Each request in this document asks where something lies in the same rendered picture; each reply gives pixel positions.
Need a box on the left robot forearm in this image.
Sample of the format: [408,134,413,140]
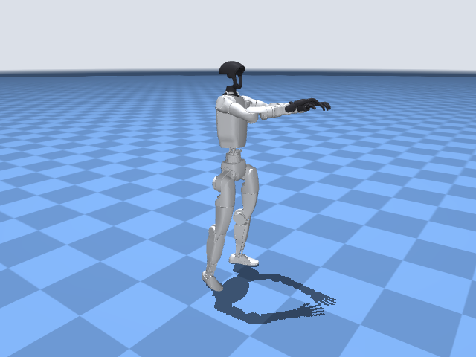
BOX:
[276,103,305,114]

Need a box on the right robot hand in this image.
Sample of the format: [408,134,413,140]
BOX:
[285,98,319,112]

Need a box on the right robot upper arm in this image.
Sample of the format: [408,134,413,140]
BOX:
[215,96,258,124]

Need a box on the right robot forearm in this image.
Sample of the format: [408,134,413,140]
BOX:
[246,103,293,120]

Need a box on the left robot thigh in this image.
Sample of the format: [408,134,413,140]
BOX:
[233,164,259,225]

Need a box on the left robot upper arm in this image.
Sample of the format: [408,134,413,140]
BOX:
[243,96,279,107]

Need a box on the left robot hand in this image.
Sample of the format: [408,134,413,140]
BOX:
[297,102,331,112]

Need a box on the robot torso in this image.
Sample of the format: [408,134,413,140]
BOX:
[216,92,248,181]

